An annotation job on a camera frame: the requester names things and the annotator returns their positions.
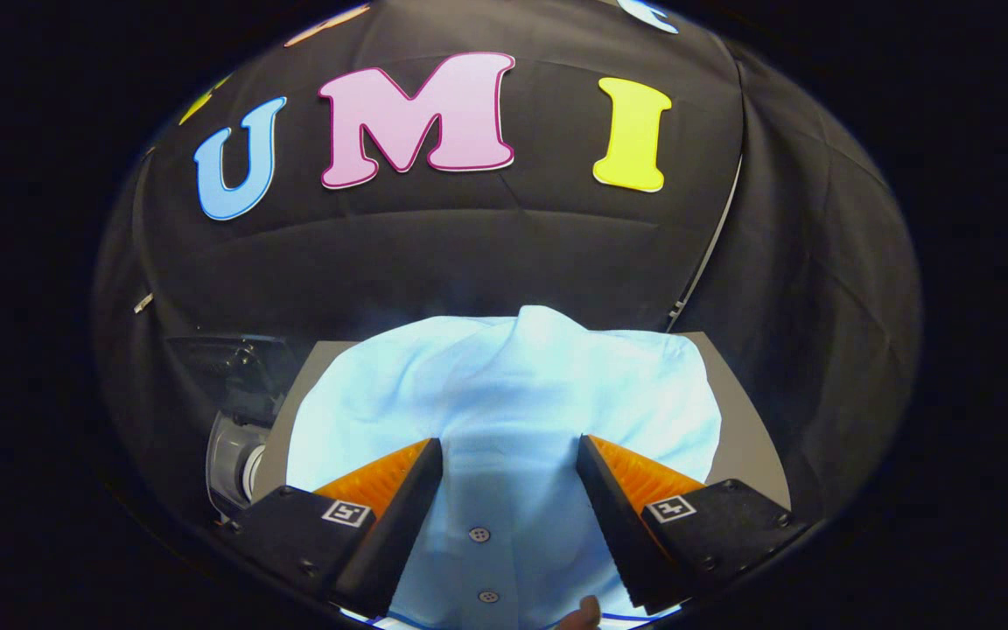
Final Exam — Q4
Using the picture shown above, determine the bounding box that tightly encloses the light blue button shirt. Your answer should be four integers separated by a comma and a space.
285, 304, 724, 630

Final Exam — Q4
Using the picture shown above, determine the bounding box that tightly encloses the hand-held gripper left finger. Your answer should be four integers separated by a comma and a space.
220, 437, 444, 618

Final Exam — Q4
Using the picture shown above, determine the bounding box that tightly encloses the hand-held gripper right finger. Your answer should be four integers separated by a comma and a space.
576, 435, 811, 615

